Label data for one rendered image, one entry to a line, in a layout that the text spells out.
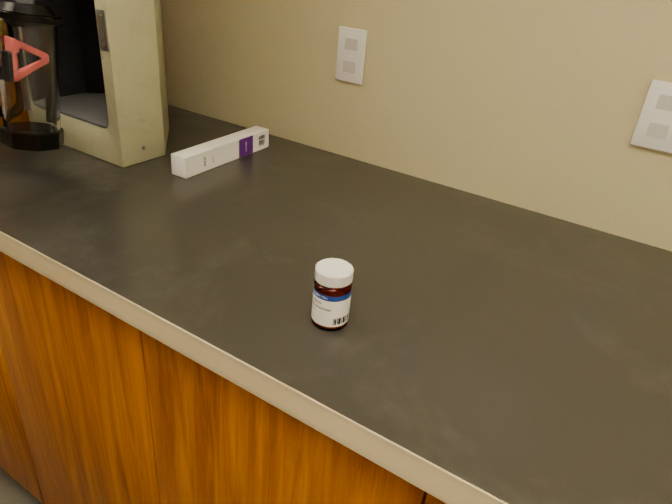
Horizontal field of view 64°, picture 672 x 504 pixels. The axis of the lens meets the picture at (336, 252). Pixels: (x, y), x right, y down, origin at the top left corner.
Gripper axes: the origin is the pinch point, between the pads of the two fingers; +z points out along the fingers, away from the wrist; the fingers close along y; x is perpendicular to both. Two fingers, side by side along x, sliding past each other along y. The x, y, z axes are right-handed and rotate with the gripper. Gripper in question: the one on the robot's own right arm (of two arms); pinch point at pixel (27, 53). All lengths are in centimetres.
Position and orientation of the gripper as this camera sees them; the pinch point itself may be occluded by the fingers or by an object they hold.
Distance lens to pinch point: 113.1
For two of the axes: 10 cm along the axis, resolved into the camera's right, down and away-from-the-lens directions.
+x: -1.6, 9.0, 4.1
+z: 5.3, -2.7, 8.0
